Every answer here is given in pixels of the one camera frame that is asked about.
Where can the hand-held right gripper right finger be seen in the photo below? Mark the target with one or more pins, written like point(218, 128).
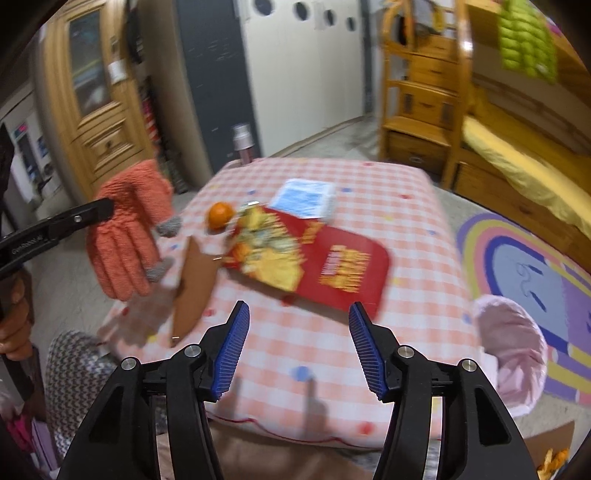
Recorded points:
point(367, 350)

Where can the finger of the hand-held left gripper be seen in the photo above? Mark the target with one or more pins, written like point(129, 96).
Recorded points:
point(69, 221)

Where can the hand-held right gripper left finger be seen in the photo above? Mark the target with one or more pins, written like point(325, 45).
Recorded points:
point(231, 350)

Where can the orange knitted glove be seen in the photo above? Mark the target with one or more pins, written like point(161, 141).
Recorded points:
point(124, 221)

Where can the pink lined trash bin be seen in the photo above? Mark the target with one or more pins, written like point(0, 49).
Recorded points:
point(512, 341)

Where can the person's left hand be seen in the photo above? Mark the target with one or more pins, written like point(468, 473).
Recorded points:
point(18, 318)

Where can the pink checkered cloth table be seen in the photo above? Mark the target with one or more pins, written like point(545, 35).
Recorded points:
point(300, 341)

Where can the white appliance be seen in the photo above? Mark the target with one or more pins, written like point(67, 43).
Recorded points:
point(34, 161)

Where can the brown cardboard piece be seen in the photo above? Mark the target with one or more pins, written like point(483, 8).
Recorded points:
point(194, 290)

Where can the red snack bag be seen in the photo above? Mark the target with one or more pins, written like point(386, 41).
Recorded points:
point(341, 267)

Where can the crumpled yellow wrapper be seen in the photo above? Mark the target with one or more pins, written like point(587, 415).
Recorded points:
point(272, 258)

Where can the carved wooden cabinet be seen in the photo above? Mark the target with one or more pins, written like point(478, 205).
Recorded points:
point(101, 115)

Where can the tangerine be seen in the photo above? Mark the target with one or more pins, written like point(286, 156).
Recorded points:
point(220, 216)

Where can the white paper tag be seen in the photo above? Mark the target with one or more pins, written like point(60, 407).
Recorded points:
point(117, 71)

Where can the houndstooth cushion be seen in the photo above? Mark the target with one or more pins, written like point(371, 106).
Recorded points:
point(74, 387)

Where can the blue and white tissue packet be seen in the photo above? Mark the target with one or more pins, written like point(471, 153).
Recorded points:
point(302, 198)

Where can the pastel rainbow rug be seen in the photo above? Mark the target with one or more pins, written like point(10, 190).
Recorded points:
point(521, 267)

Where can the silver capped spray bottle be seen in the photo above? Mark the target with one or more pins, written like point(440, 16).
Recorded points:
point(242, 143)

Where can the black hanging bag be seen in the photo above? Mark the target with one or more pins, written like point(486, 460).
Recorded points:
point(135, 37)

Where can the brown cardboard sheet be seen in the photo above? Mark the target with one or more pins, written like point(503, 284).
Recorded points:
point(549, 443)

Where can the wooden bunk bed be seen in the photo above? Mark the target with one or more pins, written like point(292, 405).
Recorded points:
point(498, 194)

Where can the orange peels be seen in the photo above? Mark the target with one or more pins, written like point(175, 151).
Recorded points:
point(554, 459)

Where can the pink bag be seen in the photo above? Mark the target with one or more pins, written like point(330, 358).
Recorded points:
point(23, 443)

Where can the yellow bed sheet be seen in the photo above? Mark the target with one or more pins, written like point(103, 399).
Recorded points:
point(521, 152)

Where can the wooden stair drawers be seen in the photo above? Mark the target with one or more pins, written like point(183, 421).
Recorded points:
point(425, 101)

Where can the grey and white wardrobe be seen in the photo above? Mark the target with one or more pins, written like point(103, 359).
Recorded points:
point(286, 69)

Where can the clothes heap on stairs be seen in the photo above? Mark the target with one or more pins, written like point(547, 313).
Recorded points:
point(420, 18)

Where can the green puffer jacket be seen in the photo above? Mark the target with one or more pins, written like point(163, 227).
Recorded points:
point(526, 41)

